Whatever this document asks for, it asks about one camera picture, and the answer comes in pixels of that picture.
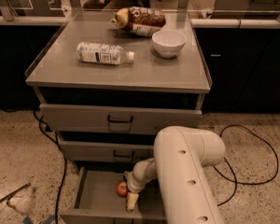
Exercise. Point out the clear plastic water bottle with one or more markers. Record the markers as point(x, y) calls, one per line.
point(103, 53)

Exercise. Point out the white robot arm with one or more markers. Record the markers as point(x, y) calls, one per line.
point(180, 154)

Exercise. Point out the grey top drawer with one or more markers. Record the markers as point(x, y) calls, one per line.
point(115, 119)

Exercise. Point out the red apple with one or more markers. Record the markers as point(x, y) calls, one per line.
point(122, 189)

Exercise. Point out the grey metal drawer cabinet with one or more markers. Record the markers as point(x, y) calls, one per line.
point(151, 81)

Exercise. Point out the grey open bottom drawer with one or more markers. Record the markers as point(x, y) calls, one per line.
point(96, 202)

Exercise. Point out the brown chip bag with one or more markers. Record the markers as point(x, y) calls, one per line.
point(142, 21)

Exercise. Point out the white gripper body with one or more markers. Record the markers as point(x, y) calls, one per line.
point(134, 185)

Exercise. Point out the white ceramic bowl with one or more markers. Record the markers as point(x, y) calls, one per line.
point(168, 43)

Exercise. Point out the metal rod on floor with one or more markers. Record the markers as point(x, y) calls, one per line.
point(14, 192)

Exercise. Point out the grey middle drawer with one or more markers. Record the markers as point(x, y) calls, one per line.
point(105, 152)

